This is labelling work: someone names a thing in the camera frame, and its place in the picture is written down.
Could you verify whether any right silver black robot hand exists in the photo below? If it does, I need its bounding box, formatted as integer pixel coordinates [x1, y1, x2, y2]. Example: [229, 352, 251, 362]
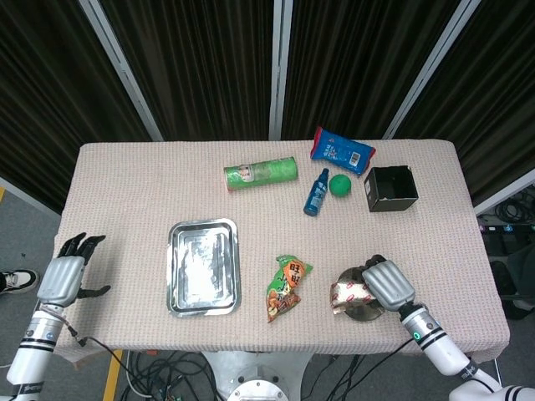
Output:
[361, 254, 417, 312]

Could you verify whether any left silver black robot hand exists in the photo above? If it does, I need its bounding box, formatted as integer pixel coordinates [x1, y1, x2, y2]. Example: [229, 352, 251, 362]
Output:
[36, 232, 112, 309]

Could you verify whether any beige snack packet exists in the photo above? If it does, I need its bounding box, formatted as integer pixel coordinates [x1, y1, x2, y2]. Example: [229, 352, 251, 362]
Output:
[329, 280, 375, 314]

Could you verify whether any green orange snack bag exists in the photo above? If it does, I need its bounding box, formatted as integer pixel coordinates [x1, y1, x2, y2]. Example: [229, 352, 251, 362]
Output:
[266, 254, 314, 324]

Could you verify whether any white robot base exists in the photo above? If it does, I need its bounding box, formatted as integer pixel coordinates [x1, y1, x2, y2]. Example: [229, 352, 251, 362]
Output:
[200, 350, 315, 401]

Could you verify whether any round metal bowl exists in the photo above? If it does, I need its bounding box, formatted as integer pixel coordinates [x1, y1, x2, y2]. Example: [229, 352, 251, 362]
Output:
[336, 263, 385, 323]

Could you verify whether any white black sneaker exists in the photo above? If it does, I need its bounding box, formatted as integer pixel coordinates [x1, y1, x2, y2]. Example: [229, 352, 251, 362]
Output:
[0, 269, 40, 296]

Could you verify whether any black open box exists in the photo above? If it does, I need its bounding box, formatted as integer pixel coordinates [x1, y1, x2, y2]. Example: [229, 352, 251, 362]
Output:
[363, 165, 419, 213]

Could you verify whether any green ball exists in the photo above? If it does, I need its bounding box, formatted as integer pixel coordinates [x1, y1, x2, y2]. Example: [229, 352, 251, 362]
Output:
[329, 174, 353, 197]

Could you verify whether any yellow floor tape strip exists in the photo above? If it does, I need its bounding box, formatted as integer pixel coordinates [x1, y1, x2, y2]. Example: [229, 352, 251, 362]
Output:
[102, 349, 125, 401]

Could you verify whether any blue spray bottle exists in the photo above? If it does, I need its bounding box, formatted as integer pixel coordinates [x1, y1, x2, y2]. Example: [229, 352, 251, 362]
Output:
[303, 167, 331, 217]

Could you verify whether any pink woven tablecloth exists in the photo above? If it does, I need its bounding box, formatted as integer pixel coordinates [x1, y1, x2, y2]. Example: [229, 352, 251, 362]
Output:
[53, 139, 511, 364]

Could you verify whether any black power strip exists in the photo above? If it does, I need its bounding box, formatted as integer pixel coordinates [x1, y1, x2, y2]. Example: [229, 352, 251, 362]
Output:
[478, 222, 535, 235]

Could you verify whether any blue cookie packet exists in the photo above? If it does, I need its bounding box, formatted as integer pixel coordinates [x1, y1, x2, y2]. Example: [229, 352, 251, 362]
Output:
[309, 126, 376, 178]

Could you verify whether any rectangular metal tray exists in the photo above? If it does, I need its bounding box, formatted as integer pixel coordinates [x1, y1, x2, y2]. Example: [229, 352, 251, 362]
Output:
[166, 217, 242, 318]

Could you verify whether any green chips can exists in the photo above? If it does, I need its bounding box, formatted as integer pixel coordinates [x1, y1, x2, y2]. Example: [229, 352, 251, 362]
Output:
[222, 155, 299, 194]

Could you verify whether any dark pleated partition panel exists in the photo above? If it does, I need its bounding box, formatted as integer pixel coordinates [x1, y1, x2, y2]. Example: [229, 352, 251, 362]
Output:
[395, 0, 535, 208]
[0, 0, 152, 214]
[99, 0, 276, 141]
[282, 0, 466, 141]

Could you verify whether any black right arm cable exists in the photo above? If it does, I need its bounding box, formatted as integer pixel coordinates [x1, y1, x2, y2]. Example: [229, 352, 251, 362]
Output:
[325, 337, 425, 401]

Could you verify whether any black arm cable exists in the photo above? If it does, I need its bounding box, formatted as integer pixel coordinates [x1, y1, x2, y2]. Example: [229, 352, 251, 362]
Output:
[61, 319, 141, 401]
[325, 337, 425, 401]

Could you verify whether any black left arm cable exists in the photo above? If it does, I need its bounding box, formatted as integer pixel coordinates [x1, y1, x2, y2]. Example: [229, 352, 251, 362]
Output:
[61, 319, 141, 401]

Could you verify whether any black floor cable bundle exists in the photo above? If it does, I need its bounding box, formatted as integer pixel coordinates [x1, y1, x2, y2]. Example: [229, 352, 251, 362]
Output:
[120, 350, 221, 401]

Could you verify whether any grey partition post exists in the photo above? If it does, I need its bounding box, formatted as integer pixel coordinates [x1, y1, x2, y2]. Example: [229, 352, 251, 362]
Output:
[382, 0, 488, 140]
[267, 0, 293, 141]
[78, 0, 164, 142]

